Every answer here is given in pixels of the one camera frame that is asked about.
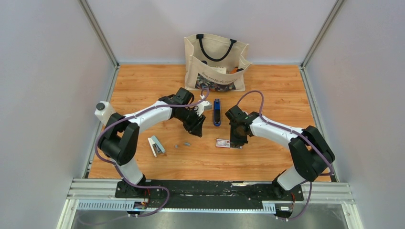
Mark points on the red white staple box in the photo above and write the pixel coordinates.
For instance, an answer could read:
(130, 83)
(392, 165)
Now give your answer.
(222, 143)

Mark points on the blue black stapler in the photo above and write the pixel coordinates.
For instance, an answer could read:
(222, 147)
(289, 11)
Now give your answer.
(217, 113)

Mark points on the aluminium frame rail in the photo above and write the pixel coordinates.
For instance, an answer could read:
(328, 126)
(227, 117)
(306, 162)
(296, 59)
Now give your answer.
(92, 203)

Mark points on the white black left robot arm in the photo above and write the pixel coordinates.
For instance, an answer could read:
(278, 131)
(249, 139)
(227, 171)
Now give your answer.
(118, 142)

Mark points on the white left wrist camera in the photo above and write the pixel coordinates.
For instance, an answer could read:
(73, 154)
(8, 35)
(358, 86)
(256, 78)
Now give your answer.
(202, 106)

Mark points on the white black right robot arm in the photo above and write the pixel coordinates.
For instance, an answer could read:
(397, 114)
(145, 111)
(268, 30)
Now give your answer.
(310, 153)

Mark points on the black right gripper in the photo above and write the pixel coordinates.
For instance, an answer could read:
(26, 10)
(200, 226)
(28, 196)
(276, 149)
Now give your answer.
(235, 142)

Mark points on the light blue white stapler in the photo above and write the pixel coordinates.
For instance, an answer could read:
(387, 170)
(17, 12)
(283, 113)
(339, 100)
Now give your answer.
(156, 146)

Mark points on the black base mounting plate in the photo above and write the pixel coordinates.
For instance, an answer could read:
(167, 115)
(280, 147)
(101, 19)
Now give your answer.
(199, 194)

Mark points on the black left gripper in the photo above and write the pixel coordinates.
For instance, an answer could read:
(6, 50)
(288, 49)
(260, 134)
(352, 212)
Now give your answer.
(194, 128)

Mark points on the beige canvas tote bag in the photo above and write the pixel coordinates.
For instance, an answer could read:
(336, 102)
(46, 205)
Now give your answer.
(215, 62)

